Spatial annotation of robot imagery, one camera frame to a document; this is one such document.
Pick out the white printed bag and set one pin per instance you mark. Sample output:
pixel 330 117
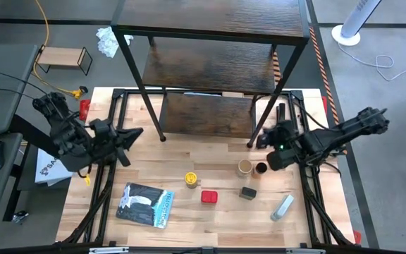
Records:
pixel 49 173

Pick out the black stapler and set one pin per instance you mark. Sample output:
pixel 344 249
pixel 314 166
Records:
pixel 281 113

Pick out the brown cardboard box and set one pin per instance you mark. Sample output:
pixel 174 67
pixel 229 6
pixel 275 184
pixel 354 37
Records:
pixel 233 94

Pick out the black table frame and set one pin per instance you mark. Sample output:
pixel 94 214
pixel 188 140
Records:
pixel 101 197

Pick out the Yellowstone picture book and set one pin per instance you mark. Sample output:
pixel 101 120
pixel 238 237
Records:
pixel 143 206

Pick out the crumpled white cloth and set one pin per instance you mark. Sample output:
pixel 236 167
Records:
pixel 109 42

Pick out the red clamp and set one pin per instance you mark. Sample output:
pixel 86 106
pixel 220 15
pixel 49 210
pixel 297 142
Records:
pixel 84 107
pixel 324 104
pixel 357 237

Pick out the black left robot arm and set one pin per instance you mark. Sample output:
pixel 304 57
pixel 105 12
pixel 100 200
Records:
pixel 62 137

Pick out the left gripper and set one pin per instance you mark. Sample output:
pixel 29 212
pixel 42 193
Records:
pixel 104 141

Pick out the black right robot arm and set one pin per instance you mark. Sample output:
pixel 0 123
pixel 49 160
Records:
pixel 344 135

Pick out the dark spice jar yellow lid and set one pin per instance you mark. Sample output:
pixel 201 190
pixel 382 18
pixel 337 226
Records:
pixel 191 179

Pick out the dark green spice tin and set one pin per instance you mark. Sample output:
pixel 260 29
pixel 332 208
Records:
pixel 247 193

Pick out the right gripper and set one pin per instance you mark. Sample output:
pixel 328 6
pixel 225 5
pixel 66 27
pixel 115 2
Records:
pixel 287 148

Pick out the black-framed wooden shelf unit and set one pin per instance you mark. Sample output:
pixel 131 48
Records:
pixel 210 14

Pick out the small black silver clamp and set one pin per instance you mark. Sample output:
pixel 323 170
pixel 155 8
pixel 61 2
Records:
pixel 19 217

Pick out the large jar tan lid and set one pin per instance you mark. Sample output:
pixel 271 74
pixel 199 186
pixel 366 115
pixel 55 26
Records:
pixel 245 167

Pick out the white tower fan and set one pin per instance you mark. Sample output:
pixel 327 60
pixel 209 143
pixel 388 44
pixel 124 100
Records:
pixel 356 21

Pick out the red-lidded spice container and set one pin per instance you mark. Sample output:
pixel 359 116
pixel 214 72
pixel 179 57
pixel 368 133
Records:
pixel 209 197

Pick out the aluminium profile bar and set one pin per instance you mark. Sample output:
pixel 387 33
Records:
pixel 108 250
pixel 305 251

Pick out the grey stapler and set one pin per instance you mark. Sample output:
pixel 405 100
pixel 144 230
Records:
pixel 282 208

